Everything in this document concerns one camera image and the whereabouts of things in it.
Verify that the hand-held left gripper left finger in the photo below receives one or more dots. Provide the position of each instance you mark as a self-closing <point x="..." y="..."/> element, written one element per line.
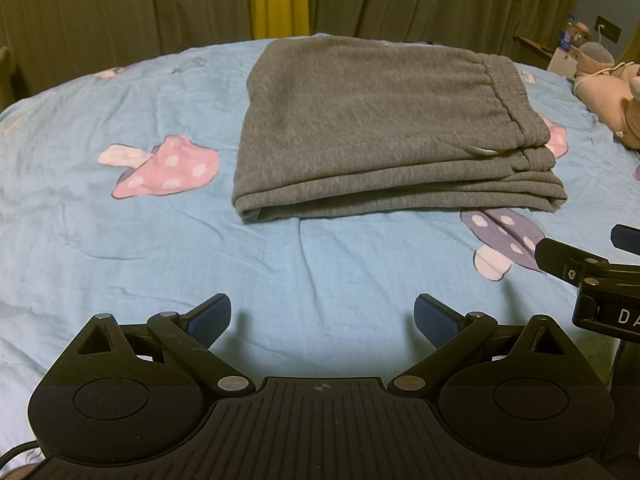
<point x="210" y="317"/>

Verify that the wall socket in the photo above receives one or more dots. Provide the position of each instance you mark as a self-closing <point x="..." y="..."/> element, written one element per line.
<point x="609" y="29"/>

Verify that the pink plush toy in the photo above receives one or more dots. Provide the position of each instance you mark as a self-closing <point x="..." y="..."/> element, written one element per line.
<point x="607" y="92"/>

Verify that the clear plastic bottle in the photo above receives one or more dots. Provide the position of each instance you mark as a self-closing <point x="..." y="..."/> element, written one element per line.
<point x="574" y="32"/>

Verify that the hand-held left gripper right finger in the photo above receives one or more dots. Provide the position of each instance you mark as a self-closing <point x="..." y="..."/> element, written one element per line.
<point x="435" y="317"/>

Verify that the wooden nightstand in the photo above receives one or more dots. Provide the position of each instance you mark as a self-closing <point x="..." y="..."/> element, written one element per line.
<point x="535" y="47"/>

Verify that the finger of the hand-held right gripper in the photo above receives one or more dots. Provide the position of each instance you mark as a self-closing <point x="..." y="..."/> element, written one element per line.
<point x="555" y="257"/>
<point x="627" y="237"/>

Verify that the blue mushroom print bed sheet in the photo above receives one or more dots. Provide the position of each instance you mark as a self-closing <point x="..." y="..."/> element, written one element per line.
<point x="125" y="240"/>

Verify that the grey pants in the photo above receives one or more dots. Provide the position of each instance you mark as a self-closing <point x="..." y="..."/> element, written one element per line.
<point x="360" y="125"/>

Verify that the white box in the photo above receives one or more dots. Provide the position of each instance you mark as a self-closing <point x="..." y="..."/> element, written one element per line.
<point x="562" y="62"/>

